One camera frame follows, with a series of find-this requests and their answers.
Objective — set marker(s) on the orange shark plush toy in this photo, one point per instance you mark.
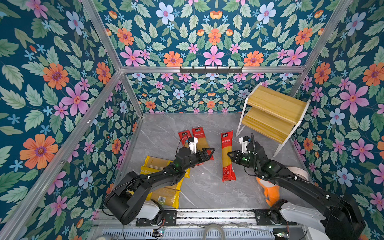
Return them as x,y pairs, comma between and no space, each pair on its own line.
271,191

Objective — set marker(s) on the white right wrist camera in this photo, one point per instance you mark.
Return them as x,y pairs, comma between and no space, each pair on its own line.
244,141

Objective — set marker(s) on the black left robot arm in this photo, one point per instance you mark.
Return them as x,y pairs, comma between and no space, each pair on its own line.
127,199

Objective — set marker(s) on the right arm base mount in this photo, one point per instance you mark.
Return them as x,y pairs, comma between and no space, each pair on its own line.
266,217

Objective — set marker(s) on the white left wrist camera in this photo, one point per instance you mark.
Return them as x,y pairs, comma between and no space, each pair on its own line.
192,142

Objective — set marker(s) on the wooden two-tier shelf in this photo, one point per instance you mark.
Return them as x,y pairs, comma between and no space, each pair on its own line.
272,114

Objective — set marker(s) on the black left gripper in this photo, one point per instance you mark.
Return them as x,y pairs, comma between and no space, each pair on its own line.
205,157

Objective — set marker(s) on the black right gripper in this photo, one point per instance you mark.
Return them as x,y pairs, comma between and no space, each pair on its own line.
237,155

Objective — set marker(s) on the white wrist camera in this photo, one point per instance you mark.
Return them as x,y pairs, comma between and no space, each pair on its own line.
244,141
192,142

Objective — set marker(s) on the yellow pasta bag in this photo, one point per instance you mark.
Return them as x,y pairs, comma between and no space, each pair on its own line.
154,165
148,183
165,196

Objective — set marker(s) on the yellow pasta bag middle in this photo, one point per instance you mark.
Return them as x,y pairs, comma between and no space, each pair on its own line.
148,183

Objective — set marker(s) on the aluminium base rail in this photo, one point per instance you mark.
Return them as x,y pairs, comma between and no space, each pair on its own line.
210,216

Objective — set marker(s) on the aluminium frame post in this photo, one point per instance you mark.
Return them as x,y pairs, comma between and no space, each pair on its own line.
99,26

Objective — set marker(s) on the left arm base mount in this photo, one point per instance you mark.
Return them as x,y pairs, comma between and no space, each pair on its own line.
164,218

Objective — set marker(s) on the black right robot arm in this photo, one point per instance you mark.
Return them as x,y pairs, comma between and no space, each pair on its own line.
338,218

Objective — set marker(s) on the red spaghetti bag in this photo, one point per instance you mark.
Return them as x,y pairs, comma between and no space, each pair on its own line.
202,140
184,137
227,143

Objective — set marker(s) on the yellow pasta bag top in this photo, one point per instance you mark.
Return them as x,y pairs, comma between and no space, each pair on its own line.
154,165

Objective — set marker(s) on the black hook rail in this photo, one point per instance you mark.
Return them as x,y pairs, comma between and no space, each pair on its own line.
211,70

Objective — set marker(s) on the yellow pasta bag bottom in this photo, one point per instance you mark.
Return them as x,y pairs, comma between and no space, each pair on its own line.
165,196

